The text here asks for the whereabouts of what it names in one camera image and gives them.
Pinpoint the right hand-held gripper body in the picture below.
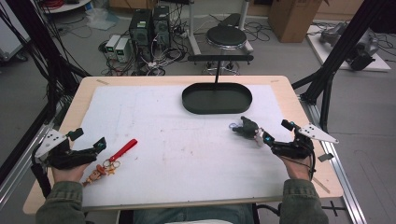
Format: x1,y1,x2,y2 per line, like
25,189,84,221
270,122,340,161

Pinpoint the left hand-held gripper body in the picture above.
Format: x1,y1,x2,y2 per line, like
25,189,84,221
34,129,102,171

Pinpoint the red strap figure keychain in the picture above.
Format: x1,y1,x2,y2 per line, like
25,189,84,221
81,138,139,188

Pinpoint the dark green toy keychain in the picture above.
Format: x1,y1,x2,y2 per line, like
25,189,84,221
228,116,265,147

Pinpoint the black key rack with tray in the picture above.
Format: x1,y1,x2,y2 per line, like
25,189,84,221
181,54,255,116

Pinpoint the person's left hand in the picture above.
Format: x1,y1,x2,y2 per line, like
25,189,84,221
50,161,92,184

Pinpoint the person's right hand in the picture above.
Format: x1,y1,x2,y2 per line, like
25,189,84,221
279,154,313,182

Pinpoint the black tape piece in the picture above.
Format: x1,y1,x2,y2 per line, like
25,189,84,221
317,152,334,163

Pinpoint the white table mat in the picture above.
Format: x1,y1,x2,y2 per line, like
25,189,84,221
80,83,294,208

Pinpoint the grey power supply unit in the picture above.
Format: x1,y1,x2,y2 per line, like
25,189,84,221
114,37,131,63
105,34,121,60

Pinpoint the grey machine on board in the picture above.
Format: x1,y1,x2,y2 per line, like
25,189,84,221
318,21,381,72

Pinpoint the cardboard box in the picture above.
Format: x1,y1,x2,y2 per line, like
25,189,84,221
267,0,331,44

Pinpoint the black round stool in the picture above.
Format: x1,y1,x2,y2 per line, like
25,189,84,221
205,25,249,76

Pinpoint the white floor board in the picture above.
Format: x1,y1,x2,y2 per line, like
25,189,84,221
305,23,392,73

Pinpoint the black computer tower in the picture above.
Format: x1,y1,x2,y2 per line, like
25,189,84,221
152,5,172,49
128,8,154,63

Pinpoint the white desk leg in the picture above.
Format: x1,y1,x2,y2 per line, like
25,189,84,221
186,0,203,56

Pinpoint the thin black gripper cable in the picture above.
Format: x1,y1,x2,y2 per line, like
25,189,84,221
281,148,318,182

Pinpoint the aluminium rail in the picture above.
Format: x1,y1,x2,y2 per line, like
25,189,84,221
298,94,370,224

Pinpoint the black metal frame stand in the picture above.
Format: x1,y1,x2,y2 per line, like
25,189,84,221
0,0,92,185
291,0,396,133

